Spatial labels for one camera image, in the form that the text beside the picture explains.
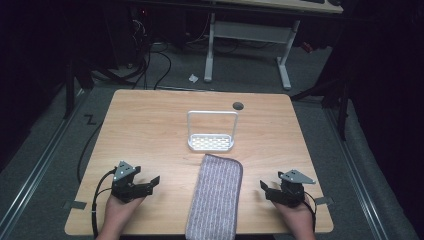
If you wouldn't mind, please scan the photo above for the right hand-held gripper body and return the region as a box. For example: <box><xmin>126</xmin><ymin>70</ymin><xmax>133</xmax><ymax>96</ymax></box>
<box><xmin>275</xmin><ymin>169</ymin><xmax>317</xmax><ymax>209</ymax></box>

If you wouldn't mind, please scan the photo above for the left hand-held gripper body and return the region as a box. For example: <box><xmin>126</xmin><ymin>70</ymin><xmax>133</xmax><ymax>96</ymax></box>
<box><xmin>111</xmin><ymin>160</ymin><xmax>150</xmax><ymax>204</ymax></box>

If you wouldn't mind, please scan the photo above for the purple-grey striped towel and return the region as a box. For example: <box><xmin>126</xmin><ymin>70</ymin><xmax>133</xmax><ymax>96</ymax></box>
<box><xmin>184</xmin><ymin>153</ymin><xmax>244</xmax><ymax>240</ymax></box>

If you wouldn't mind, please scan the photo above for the white rack with handle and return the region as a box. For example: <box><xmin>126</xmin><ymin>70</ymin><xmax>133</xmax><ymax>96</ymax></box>
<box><xmin>186</xmin><ymin>110</ymin><xmax>240</xmax><ymax>153</ymax></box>

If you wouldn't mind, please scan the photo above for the person's right hand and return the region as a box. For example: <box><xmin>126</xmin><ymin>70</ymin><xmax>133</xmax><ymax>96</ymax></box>
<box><xmin>272</xmin><ymin>199</ymin><xmax>315</xmax><ymax>231</ymax></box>

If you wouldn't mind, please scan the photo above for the person's left hand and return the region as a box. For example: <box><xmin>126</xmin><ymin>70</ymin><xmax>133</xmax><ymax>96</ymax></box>
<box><xmin>104</xmin><ymin>194</ymin><xmax>146</xmax><ymax>229</ymax></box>

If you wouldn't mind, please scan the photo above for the grey tape strip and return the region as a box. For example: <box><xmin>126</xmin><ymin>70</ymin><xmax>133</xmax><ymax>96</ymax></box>
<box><xmin>314</xmin><ymin>196</ymin><xmax>335</xmax><ymax>206</ymax></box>
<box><xmin>62</xmin><ymin>199</ymin><xmax>88</xmax><ymax>211</ymax></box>

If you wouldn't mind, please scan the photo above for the black metal stand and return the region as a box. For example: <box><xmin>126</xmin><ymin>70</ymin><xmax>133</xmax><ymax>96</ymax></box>
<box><xmin>62</xmin><ymin>59</ymin><xmax>96</xmax><ymax>120</ymax></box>
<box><xmin>290</xmin><ymin>75</ymin><xmax>352</xmax><ymax>142</ymax></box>

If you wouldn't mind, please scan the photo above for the white-legged wooden desk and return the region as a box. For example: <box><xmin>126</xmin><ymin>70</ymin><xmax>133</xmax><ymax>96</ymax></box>
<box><xmin>199</xmin><ymin>0</ymin><xmax>345</xmax><ymax>91</ymax></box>

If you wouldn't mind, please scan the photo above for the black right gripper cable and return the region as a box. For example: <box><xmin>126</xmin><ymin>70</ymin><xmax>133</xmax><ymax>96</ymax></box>
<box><xmin>302</xmin><ymin>191</ymin><xmax>318</xmax><ymax>234</ymax></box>

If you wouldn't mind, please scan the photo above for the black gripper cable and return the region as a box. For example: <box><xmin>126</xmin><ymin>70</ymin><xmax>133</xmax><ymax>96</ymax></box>
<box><xmin>302</xmin><ymin>191</ymin><xmax>318</xmax><ymax>234</ymax></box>
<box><xmin>91</xmin><ymin>168</ymin><xmax>117</xmax><ymax>240</ymax></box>

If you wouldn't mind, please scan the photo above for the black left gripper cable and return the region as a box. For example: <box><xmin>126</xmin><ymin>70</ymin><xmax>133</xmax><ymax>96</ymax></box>
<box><xmin>91</xmin><ymin>168</ymin><xmax>117</xmax><ymax>240</ymax></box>

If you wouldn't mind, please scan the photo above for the thin black floor cable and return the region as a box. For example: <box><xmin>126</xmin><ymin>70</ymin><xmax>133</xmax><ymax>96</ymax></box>
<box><xmin>76</xmin><ymin>121</ymin><xmax>104</xmax><ymax>185</ymax></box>

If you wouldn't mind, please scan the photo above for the metal floor rail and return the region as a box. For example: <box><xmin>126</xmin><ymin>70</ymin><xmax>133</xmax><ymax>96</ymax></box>
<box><xmin>0</xmin><ymin>89</ymin><xmax>88</xmax><ymax>238</ymax></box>
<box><xmin>324</xmin><ymin>106</ymin><xmax>390</xmax><ymax>240</ymax></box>

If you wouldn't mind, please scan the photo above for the black floor cable bundle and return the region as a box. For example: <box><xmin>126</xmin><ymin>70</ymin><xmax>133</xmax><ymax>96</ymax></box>
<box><xmin>131</xmin><ymin>14</ymin><xmax>173</xmax><ymax>91</ymax></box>

